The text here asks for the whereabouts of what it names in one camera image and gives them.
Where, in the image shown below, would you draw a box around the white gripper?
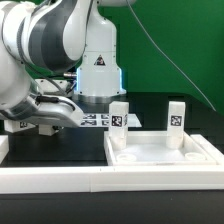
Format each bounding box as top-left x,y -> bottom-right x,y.
19,96 -> 85,129

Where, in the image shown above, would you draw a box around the white square tabletop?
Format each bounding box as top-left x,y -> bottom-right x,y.
104,131 -> 224,166

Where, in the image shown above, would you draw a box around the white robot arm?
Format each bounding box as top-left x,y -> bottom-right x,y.
0,0 -> 136,127

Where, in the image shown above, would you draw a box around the white sheet with tags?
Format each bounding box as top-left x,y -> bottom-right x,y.
81,113 -> 141,127

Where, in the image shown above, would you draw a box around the white obstacle fence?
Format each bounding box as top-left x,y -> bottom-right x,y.
0,135 -> 224,194

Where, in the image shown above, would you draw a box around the grey cable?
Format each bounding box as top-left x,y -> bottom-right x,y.
125,0 -> 217,112

